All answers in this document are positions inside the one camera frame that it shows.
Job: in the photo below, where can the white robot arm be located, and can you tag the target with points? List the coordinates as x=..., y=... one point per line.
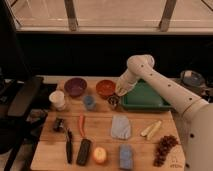
x=196, y=110

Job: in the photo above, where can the metal cup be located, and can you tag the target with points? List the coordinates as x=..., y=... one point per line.
x=113, y=101

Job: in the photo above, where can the blue plastic cup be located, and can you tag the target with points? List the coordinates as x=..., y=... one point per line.
x=89, y=102

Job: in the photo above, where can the white plastic cup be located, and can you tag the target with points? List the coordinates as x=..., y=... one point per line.
x=57, y=98

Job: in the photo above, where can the red bowl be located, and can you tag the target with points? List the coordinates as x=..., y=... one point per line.
x=105, y=88

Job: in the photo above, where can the purple bowl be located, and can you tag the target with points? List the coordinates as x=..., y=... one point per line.
x=75, y=87

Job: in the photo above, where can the green plastic tray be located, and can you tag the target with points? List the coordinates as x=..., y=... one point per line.
x=144, y=97

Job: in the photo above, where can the orange carrot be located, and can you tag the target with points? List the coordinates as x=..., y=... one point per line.
x=81, y=125

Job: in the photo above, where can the grey folded cloth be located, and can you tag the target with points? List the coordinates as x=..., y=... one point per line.
x=121, y=127

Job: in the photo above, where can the small dark metal object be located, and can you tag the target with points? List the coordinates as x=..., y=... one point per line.
x=58, y=125

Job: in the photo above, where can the pale yellow stick left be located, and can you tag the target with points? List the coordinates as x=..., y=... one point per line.
x=148, y=129

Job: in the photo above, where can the pale yellow stick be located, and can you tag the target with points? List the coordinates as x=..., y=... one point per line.
x=148, y=129
x=154, y=130

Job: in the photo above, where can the black rectangular block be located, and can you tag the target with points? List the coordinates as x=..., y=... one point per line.
x=83, y=153

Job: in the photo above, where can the pale yellow stick right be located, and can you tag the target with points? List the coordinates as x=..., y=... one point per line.
x=154, y=130

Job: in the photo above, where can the yellow round fruit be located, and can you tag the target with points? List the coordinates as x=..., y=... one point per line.
x=99, y=155

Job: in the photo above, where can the blue sponge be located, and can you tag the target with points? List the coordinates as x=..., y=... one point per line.
x=125, y=157

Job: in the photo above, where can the bunch of dark grapes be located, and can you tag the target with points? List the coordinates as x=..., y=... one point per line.
x=163, y=148

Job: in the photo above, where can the black office chair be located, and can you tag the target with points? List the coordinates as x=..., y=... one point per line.
x=14, y=125

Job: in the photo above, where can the grey container with lid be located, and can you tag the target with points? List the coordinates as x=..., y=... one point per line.
x=193, y=81

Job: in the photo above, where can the black handled utensil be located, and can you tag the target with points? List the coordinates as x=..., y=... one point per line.
x=69, y=146

